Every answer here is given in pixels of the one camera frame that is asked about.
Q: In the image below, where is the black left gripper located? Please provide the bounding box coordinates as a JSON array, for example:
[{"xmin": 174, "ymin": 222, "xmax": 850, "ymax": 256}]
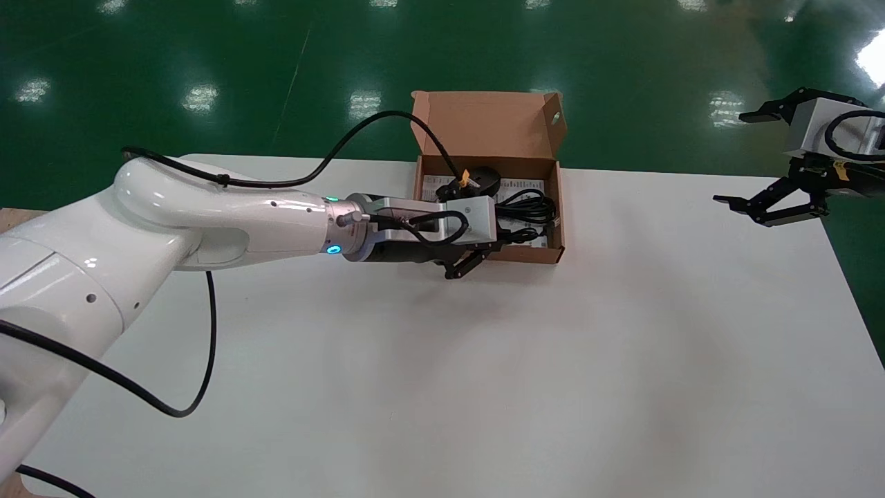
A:
[{"xmin": 362, "ymin": 178, "xmax": 505, "ymax": 281}]

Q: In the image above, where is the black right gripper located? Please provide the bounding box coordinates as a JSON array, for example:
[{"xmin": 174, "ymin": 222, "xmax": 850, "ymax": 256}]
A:
[{"xmin": 714, "ymin": 87, "xmax": 885, "ymax": 228}]

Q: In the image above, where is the black power cord with plug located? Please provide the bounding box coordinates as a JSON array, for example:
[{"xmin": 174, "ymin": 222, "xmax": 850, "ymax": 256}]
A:
[{"xmin": 494, "ymin": 188, "xmax": 558, "ymax": 226}]

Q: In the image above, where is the brown cardboard storage box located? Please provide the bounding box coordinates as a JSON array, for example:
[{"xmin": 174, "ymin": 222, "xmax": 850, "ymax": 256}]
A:
[{"xmin": 411, "ymin": 91, "xmax": 568, "ymax": 265}]

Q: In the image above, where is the printed white instruction sheet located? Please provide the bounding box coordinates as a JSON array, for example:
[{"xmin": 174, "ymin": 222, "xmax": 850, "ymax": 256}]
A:
[{"xmin": 420, "ymin": 175, "xmax": 555, "ymax": 248}]

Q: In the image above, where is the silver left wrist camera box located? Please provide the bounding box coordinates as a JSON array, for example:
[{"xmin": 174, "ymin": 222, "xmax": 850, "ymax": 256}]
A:
[{"xmin": 366, "ymin": 196, "xmax": 498, "ymax": 247}]

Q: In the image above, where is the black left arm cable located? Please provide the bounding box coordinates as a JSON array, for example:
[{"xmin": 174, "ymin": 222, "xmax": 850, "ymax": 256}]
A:
[{"xmin": 0, "ymin": 109, "xmax": 471, "ymax": 498}]

